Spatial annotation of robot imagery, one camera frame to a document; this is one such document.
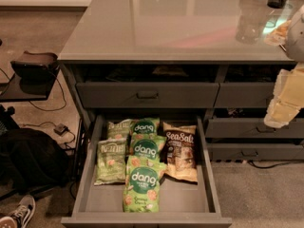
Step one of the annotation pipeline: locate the grey bottom right drawer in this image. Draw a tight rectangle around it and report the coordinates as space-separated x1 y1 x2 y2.
207 143 304 161

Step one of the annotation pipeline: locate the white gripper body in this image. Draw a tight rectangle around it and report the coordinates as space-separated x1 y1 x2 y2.
274 63 304 109

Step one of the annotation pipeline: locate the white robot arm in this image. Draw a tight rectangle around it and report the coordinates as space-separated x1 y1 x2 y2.
264 6 304 128

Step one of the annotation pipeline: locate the black cable on floor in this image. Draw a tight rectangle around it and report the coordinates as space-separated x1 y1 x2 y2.
28 69 68 112

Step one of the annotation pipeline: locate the black power adapter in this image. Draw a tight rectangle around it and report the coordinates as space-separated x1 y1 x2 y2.
54 123 67 136

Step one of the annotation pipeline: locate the black device on side table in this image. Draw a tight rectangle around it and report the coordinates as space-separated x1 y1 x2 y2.
10 50 58 81

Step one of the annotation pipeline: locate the green jalapeno chip bag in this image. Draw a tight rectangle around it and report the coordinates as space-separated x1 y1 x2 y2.
107 119 131 139
94 138 126 185

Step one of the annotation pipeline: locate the rear green dang chip bag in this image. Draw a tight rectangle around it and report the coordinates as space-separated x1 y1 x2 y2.
130 118 160 135

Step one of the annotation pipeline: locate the grey sneaker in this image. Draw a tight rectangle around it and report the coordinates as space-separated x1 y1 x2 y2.
0 195 36 228

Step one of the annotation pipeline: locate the grey top left drawer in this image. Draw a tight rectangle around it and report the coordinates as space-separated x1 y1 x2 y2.
76 82 219 108

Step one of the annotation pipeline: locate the front green dang chip bag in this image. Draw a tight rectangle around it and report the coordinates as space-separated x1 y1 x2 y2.
123 156 166 213

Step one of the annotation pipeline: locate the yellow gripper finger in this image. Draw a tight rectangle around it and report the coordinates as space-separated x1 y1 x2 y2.
264 98 299 128

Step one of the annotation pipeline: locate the grey cabinet frame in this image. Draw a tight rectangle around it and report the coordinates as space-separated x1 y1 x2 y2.
62 60 295 131

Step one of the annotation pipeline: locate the grey top right drawer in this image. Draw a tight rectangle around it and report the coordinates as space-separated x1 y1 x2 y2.
214 82 274 108

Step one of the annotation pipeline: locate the green dang chip bag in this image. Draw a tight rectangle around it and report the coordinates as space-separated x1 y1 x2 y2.
123 156 166 213
130 118 160 135
129 134 166 160

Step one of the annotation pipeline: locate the open grey middle drawer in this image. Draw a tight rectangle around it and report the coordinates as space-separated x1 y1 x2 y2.
62 116 232 228

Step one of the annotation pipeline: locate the grey middle right drawer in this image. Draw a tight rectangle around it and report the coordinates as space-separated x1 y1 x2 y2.
205 118 304 139

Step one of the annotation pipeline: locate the black backpack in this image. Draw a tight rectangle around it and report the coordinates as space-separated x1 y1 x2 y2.
0 128 68 193

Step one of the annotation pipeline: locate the sea salt chip bag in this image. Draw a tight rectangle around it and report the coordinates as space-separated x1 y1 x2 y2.
162 123 198 182

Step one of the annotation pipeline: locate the middle green dang chip bag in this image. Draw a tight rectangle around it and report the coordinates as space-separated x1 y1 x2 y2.
129 134 166 160

